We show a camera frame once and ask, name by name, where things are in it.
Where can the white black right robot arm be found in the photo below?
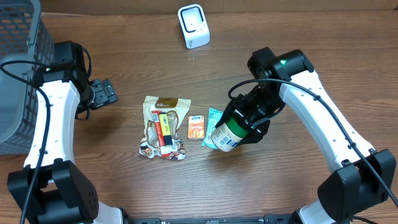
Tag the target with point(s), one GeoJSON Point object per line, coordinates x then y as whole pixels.
{"type": "Point", "coordinates": [360, 176]}

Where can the yellow highlighter pen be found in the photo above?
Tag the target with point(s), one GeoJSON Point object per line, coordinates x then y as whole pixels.
{"type": "Point", "coordinates": [166, 132]}

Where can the teal wet wipes pack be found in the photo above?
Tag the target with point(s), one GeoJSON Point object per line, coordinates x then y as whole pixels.
{"type": "Point", "coordinates": [213, 117]}

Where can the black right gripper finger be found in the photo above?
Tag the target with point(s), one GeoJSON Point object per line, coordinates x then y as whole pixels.
{"type": "Point", "coordinates": [226, 116]}
{"type": "Point", "coordinates": [254, 136]}

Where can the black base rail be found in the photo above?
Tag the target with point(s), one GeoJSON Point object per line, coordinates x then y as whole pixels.
{"type": "Point", "coordinates": [211, 221]}

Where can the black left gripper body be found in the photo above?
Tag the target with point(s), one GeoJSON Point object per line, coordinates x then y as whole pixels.
{"type": "Point", "coordinates": [104, 92]}

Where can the brown snack pouch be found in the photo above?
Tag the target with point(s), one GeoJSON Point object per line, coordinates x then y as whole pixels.
{"type": "Point", "coordinates": [176, 110]}

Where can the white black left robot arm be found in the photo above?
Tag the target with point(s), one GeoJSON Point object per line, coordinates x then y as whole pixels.
{"type": "Point", "coordinates": [50, 188]}

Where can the white barcode scanner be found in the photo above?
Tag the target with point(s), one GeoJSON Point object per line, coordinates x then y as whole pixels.
{"type": "Point", "coordinates": [194, 26]}

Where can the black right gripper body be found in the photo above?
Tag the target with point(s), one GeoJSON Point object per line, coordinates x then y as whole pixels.
{"type": "Point", "coordinates": [257, 115]}

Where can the green lid jar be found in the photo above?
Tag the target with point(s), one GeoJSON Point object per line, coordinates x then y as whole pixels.
{"type": "Point", "coordinates": [228, 135]}

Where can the orange Kleenex tissue pack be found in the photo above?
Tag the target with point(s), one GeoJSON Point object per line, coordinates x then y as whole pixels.
{"type": "Point", "coordinates": [196, 127]}

